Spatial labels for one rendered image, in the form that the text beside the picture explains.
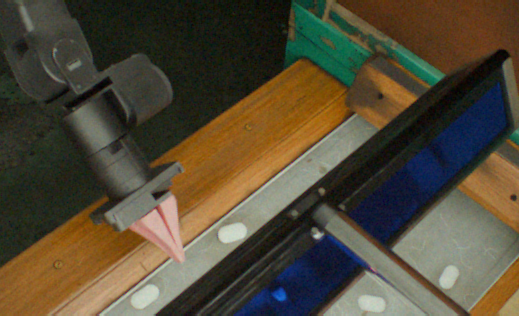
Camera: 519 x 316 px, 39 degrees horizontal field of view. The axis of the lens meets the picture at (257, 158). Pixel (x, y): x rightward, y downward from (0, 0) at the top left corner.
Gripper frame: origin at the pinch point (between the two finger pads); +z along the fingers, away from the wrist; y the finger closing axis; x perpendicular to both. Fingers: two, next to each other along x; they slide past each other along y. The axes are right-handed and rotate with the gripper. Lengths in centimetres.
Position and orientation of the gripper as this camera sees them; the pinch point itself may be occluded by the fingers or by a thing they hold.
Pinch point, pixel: (177, 255)
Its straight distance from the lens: 83.0
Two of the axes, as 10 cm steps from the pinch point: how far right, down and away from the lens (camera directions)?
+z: 5.1, 8.4, 1.9
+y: 7.1, -5.4, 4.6
